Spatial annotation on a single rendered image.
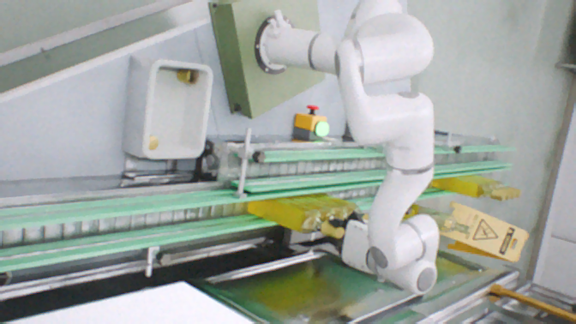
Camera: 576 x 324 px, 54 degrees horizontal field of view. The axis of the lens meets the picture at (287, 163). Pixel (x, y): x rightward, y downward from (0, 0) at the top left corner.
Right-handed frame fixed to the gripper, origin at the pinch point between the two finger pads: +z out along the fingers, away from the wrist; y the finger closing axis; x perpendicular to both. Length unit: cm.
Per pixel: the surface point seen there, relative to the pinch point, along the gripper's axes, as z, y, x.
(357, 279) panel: -0.8, -12.6, -8.9
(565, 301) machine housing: -21, -16, -70
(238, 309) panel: -7.9, -12.2, 28.7
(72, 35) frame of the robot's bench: 87, 35, 43
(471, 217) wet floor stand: 175, -60, -290
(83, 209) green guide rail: 9, 4, 56
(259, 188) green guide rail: 16.3, 6.2, 12.7
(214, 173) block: 23.3, 7.9, 21.6
